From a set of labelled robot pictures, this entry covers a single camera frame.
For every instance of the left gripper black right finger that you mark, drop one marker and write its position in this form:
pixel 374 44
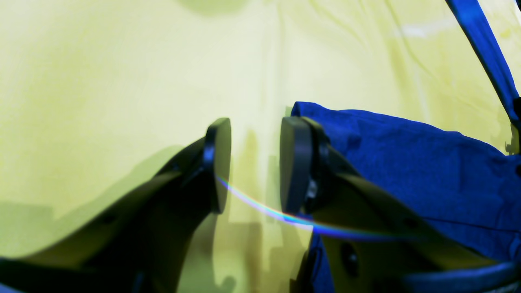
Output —
pixel 373 242

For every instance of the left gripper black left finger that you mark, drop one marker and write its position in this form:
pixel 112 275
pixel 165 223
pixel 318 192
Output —
pixel 139 243

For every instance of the dark blue long-sleeve shirt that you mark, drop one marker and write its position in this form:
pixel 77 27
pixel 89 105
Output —
pixel 465 189

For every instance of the yellow table cloth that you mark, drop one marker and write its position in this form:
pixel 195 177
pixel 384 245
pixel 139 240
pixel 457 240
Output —
pixel 96 95

